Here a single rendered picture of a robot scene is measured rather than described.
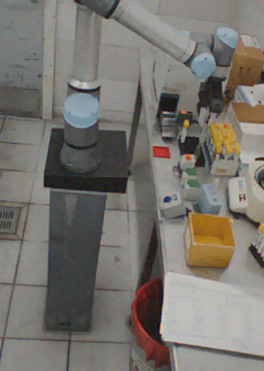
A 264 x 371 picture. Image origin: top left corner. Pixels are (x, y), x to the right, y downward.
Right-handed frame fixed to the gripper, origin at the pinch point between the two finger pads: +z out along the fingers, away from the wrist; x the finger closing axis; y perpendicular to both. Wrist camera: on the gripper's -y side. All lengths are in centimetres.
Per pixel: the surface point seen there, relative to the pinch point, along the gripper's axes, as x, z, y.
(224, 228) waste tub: -2.9, 13.1, -39.6
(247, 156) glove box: -19.3, 11.4, -1.6
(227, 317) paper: 2, 17, -70
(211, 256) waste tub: 4, 13, -52
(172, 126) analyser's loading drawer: 7.0, 14.2, 20.3
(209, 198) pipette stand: 1.9, 8.3, -31.0
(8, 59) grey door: 98, 59, 159
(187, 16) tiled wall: -21, 18, 163
